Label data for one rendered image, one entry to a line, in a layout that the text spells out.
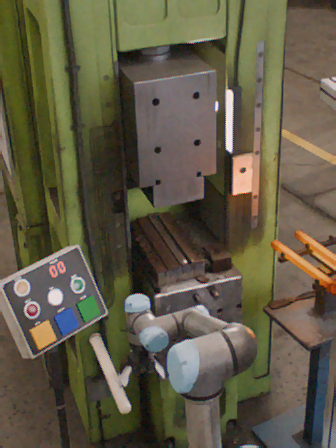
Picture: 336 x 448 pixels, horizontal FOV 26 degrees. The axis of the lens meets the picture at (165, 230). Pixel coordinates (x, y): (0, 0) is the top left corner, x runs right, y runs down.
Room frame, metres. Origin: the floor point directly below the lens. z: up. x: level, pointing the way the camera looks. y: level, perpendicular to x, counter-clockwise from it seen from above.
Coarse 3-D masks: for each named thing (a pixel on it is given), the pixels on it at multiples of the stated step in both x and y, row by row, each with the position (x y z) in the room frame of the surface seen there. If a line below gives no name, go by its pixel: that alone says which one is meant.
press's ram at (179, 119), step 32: (128, 64) 2.55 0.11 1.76; (160, 64) 2.54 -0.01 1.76; (192, 64) 2.53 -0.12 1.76; (128, 96) 2.43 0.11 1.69; (160, 96) 2.39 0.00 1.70; (192, 96) 2.43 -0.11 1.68; (128, 128) 2.46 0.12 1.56; (160, 128) 2.39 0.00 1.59; (192, 128) 2.43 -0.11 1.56; (128, 160) 2.49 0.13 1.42; (160, 160) 2.39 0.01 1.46; (192, 160) 2.43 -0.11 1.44
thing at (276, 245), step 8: (280, 248) 2.43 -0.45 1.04; (288, 256) 2.39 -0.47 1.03; (296, 256) 2.37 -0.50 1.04; (296, 264) 2.34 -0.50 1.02; (304, 264) 2.32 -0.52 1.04; (312, 272) 2.26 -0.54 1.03; (320, 272) 2.26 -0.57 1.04; (320, 280) 2.22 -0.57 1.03; (328, 280) 2.21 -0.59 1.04; (328, 288) 2.17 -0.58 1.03
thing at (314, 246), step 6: (300, 234) 2.53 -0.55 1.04; (300, 240) 2.52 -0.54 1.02; (306, 240) 2.48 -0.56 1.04; (312, 240) 2.48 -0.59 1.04; (312, 246) 2.45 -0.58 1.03; (318, 246) 2.44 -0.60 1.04; (318, 252) 2.41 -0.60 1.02; (324, 252) 2.39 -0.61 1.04; (330, 252) 2.39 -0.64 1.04; (330, 258) 2.35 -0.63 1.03
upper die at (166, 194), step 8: (200, 176) 2.44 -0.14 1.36; (160, 184) 2.39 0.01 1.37; (168, 184) 2.40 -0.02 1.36; (176, 184) 2.41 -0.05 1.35; (184, 184) 2.42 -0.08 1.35; (192, 184) 2.43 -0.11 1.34; (200, 184) 2.44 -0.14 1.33; (144, 192) 2.49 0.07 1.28; (152, 192) 2.39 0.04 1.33; (160, 192) 2.39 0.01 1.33; (168, 192) 2.40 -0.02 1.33; (176, 192) 2.41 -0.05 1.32; (184, 192) 2.42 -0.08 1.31; (192, 192) 2.43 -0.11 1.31; (200, 192) 2.44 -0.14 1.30; (152, 200) 2.39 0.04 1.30; (160, 200) 2.39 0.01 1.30; (168, 200) 2.40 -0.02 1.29; (176, 200) 2.41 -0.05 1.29; (184, 200) 2.42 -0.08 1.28; (192, 200) 2.43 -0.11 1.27
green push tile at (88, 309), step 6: (84, 300) 2.14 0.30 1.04; (90, 300) 2.15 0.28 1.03; (78, 306) 2.11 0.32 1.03; (84, 306) 2.12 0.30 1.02; (90, 306) 2.13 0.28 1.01; (96, 306) 2.14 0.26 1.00; (84, 312) 2.11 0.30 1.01; (90, 312) 2.12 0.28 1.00; (96, 312) 2.13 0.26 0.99; (84, 318) 2.09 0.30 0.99; (90, 318) 2.11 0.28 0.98
